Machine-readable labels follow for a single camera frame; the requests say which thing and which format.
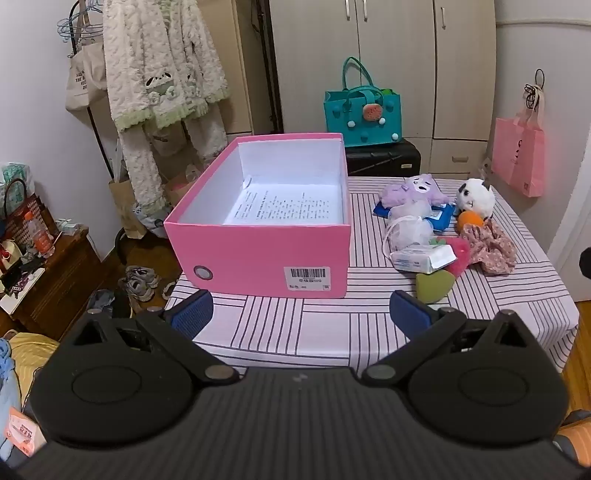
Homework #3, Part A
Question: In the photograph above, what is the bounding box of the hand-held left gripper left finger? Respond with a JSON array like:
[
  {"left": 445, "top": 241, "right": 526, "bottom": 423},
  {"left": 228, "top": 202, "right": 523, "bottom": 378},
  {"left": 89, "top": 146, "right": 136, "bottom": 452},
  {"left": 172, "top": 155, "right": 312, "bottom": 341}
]
[{"left": 71, "top": 290, "right": 241, "bottom": 386}]

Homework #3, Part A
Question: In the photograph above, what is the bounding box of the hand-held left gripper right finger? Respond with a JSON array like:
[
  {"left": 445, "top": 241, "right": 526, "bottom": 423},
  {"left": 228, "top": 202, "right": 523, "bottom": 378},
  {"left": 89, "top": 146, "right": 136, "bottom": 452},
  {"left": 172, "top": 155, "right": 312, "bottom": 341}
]
[{"left": 360, "top": 290, "right": 529, "bottom": 388}]

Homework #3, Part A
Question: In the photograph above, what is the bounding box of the pink storage box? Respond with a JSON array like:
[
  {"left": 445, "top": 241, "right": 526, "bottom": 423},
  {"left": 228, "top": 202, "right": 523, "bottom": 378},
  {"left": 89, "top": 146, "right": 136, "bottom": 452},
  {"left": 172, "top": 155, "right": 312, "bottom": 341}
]
[{"left": 164, "top": 133, "right": 352, "bottom": 300}]

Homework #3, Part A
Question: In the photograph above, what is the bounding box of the blue wet wipes pack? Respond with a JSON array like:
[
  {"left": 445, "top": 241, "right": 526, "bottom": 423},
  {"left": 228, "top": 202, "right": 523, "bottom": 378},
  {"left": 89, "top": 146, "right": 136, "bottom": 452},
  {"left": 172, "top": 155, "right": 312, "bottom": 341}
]
[{"left": 373, "top": 200, "right": 458, "bottom": 232}]

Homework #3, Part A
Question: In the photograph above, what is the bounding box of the pink floral scrunchie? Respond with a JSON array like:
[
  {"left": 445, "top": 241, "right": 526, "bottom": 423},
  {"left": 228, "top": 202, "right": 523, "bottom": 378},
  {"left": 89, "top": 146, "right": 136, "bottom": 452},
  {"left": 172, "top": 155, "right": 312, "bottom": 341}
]
[{"left": 459, "top": 220, "right": 518, "bottom": 277}]

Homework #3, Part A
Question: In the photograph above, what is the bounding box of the orange makeup sponge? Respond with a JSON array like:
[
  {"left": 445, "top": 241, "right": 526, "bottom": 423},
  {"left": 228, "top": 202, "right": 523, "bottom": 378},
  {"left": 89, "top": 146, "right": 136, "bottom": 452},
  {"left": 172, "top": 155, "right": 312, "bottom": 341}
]
[{"left": 457, "top": 211, "right": 485, "bottom": 234}]

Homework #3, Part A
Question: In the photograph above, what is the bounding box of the white round plush toy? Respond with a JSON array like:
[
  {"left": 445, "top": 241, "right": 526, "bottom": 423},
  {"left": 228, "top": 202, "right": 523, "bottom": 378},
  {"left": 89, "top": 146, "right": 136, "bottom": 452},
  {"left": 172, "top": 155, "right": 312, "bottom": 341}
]
[{"left": 455, "top": 178, "right": 496, "bottom": 219}]

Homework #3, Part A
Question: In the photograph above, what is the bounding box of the green makeup sponge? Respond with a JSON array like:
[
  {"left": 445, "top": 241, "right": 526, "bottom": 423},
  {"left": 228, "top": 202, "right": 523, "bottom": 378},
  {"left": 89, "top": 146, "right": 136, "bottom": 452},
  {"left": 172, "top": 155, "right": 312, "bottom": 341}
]
[{"left": 416, "top": 270, "right": 455, "bottom": 304}]

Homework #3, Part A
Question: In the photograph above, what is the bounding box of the white tissue pack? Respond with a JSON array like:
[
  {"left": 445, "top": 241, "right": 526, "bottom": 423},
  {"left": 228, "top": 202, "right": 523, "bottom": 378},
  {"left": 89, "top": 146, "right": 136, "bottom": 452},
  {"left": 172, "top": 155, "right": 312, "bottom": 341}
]
[{"left": 390, "top": 244, "right": 458, "bottom": 274}]

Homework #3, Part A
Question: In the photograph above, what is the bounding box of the grey sneaker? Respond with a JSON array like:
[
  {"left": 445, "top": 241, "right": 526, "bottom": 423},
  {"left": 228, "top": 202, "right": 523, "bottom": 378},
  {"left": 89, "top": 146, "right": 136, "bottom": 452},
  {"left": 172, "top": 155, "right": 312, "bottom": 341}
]
[
  {"left": 119, "top": 278, "right": 158, "bottom": 303},
  {"left": 121, "top": 265, "right": 160, "bottom": 288}
]

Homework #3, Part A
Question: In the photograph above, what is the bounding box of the striped tablecloth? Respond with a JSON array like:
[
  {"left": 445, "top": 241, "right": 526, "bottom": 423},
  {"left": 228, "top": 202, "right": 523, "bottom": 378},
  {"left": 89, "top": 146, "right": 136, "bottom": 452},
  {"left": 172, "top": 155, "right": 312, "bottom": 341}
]
[{"left": 165, "top": 178, "right": 580, "bottom": 374}]

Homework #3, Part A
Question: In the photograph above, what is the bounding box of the purple plush toy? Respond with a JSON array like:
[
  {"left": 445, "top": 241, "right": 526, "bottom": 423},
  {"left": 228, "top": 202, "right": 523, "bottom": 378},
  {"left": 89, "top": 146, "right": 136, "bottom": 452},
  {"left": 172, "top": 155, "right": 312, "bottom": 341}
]
[{"left": 379, "top": 173, "right": 450, "bottom": 208}]

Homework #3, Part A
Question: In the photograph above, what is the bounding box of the brown paper bag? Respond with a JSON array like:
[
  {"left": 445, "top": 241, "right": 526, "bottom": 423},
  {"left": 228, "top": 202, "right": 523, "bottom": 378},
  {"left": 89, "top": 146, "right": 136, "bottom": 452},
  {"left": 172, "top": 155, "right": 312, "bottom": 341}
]
[{"left": 108, "top": 178, "right": 145, "bottom": 240}]

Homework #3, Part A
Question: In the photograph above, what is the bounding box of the wooden cabinet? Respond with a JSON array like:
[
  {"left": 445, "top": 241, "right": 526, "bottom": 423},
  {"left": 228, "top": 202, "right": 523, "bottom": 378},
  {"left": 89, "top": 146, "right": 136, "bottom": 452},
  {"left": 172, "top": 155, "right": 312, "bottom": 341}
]
[{"left": 0, "top": 226, "right": 109, "bottom": 342}]

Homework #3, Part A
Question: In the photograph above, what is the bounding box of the printed paper sheet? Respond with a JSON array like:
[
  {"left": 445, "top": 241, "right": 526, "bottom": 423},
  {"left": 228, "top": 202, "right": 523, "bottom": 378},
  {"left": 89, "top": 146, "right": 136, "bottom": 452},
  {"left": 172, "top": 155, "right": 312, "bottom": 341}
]
[{"left": 223, "top": 180, "right": 345, "bottom": 227}]

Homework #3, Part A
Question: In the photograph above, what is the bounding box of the black suitcase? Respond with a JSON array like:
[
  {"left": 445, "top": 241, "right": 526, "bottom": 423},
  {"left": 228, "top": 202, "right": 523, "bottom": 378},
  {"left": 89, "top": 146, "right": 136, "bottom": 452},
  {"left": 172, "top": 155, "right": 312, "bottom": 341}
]
[{"left": 345, "top": 137, "right": 423, "bottom": 177}]

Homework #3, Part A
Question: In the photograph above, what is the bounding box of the yellow blanket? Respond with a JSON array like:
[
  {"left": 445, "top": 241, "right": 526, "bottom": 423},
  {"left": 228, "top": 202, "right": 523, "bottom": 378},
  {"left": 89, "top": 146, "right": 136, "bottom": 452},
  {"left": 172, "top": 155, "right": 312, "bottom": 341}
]
[{"left": 9, "top": 332, "right": 61, "bottom": 393}]

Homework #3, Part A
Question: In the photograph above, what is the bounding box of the orange drink bottle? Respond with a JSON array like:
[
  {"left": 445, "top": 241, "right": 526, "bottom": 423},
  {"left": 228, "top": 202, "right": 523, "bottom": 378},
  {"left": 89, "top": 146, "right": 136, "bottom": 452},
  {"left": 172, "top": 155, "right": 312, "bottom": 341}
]
[{"left": 25, "top": 212, "right": 56, "bottom": 257}]

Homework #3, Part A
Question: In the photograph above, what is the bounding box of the pink paper bag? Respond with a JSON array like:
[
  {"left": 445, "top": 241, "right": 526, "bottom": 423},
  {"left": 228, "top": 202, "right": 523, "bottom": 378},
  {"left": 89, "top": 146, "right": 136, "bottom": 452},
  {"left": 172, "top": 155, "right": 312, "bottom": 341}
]
[{"left": 491, "top": 108, "right": 546, "bottom": 198}]

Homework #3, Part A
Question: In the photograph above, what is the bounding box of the woven handbag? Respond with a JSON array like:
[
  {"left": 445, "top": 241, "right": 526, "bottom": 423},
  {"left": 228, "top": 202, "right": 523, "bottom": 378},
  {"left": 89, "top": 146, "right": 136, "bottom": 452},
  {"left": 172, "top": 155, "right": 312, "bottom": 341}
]
[{"left": 0, "top": 179, "right": 61, "bottom": 241}]

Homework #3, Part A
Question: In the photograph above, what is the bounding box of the teal tote bag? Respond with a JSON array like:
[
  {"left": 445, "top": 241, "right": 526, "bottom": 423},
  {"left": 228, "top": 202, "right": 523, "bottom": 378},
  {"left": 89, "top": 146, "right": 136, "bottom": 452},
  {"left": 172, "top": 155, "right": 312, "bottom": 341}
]
[{"left": 323, "top": 56, "right": 402, "bottom": 147}]

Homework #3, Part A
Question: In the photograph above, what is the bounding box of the pink packet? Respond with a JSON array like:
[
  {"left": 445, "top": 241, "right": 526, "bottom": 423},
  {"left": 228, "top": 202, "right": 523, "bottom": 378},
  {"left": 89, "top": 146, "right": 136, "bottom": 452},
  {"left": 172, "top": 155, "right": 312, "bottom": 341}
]
[{"left": 2, "top": 408, "right": 47, "bottom": 457}]

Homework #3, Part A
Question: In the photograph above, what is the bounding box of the green tissue pack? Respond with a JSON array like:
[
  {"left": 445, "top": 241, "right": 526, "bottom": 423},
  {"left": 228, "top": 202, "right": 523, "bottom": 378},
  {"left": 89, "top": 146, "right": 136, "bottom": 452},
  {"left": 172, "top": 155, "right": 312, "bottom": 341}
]
[{"left": 0, "top": 162, "right": 35, "bottom": 204}]

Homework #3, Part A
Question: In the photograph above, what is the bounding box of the cream knitted cardigan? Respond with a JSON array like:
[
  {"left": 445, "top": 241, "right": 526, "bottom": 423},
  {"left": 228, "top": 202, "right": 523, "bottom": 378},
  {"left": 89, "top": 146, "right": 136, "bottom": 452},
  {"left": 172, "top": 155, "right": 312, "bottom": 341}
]
[{"left": 102, "top": 0, "right": 232, "bottom": 234}]

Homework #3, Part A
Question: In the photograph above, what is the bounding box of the canvas tote bag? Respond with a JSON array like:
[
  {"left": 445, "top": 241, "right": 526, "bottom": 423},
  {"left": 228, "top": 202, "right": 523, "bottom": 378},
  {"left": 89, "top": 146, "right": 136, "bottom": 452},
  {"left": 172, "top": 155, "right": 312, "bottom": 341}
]
[{"left": 65, "top": 39, "right": 109, "bottom": 112}]

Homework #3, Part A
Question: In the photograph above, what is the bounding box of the beige wardrobe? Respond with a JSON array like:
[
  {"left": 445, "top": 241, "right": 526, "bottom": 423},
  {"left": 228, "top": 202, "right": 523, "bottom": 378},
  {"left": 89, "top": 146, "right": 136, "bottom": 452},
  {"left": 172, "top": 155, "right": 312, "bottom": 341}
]
[{"left": 269, "top": 0, "right": 497, "bottom": 174}]

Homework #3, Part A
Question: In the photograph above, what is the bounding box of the blue wire hanger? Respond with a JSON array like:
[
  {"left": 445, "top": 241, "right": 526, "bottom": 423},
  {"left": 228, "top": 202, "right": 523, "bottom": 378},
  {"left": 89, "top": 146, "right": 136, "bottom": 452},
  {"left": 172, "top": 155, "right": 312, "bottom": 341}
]
[{"left": 58, "top": 0, "right": 105, "bottom": 40}]

